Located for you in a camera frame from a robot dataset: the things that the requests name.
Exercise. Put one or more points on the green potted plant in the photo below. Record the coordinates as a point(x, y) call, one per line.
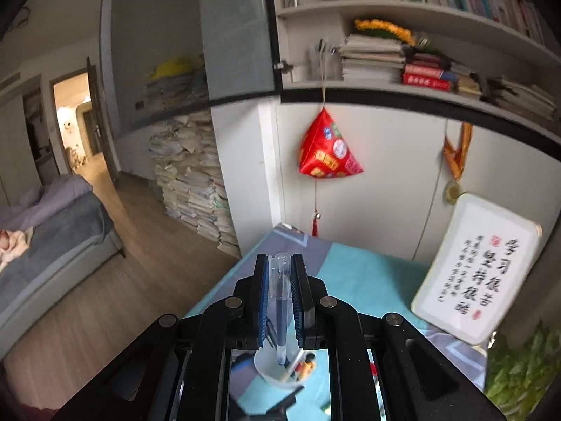
point(526, 372)

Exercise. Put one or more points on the framed calligraphy board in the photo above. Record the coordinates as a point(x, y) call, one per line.
point(477, 267)

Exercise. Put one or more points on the red dictionary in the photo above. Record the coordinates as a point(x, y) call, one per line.
point(425, 82)

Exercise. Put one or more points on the stack of grey books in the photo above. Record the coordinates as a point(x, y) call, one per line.
point(372, 59)

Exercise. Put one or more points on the brown wooden door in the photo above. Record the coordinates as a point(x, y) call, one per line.
point(103, 140)

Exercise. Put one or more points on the dark red book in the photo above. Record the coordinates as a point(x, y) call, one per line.
point(427, 71)

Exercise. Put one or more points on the yellow flower garland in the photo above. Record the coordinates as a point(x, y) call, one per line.
point(385, 30)

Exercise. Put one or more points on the wide stack of books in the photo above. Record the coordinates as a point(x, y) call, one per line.
point(521, 98)

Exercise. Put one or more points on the red pyramid hanging ornament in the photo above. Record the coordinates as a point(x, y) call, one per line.
point(328, 149)

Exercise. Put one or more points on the white pen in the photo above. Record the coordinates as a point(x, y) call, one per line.
point(288, 375)

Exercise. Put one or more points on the small stack of books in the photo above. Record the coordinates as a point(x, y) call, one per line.
point(468, 81)

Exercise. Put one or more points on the yellow plush toy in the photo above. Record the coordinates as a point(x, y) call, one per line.
point(175, 68)

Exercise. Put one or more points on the white bookshelf cabinet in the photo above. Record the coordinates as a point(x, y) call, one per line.
point(377, 175)

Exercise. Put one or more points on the blue and grey tablecloth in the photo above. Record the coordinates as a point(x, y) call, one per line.
point(372, 280)

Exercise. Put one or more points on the pink cloth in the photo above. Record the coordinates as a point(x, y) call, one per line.
point(15, 245)

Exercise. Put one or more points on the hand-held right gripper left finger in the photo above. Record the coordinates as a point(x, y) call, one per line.
point(263, 298)

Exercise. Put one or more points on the tall piles of books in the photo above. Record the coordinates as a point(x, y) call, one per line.
point(193, 184)

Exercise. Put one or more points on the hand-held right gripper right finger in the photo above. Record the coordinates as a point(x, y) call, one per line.
point(299, 302)

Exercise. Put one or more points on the grey bed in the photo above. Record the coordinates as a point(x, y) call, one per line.
point(65, 250)

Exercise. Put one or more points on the white wardrobe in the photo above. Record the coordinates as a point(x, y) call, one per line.
point(13, 140)

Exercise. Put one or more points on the clear cap blue pen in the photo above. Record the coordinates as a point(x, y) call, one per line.
point(279, 315)

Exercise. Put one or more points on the glass cabinet door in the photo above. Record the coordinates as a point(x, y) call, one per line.
point(236, 30)

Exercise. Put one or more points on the clear shelf pen holder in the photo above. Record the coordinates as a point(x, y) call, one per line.
point(322, 59)

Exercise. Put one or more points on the purple blanket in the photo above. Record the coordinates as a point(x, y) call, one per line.
point(44, 201)

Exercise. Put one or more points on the dark wall switch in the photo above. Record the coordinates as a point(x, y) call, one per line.
point(140, 105)

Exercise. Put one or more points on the medal with striped ribbon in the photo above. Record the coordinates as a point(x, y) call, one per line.
point(456, 153)

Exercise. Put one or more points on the translucent white cup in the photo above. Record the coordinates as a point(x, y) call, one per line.
point(267, 370)

